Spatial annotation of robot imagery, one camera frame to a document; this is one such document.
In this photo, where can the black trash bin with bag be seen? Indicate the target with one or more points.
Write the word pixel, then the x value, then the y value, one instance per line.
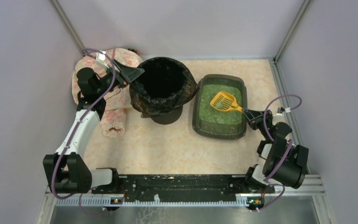
pixel 162 90

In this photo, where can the aluminium frame rail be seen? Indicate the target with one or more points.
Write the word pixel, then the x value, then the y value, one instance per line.
pixel 312 186

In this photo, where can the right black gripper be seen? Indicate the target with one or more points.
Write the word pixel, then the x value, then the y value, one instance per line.
pixel 257 118

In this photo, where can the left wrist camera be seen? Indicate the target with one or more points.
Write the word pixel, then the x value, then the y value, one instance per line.
pixel 100 61

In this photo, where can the green cat litter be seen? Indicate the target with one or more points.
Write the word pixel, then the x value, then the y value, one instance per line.
pixel 209 114

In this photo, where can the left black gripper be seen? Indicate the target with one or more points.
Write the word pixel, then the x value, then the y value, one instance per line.
pixel 117 75

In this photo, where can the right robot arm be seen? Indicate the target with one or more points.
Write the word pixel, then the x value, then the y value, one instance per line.
pixel 284 162

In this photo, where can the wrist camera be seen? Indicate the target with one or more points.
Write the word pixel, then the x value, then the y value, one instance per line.
pixel 282 110
pixel 100 61

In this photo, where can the pink patterned cloth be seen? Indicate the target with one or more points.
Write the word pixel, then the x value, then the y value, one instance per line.
pixel 117 101

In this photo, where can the dark grey litter box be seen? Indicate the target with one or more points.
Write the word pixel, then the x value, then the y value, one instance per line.
pixel 220 131

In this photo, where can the yellow litter scoop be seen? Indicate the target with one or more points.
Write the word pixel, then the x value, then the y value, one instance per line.
pixel 225 102

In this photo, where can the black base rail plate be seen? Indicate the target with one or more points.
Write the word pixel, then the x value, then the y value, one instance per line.
pixel 179 188

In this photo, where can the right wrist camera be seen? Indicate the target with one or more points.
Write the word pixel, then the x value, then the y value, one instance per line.
pixel 282 110

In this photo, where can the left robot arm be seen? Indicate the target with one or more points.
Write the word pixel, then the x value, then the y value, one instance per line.
pixel 65 170

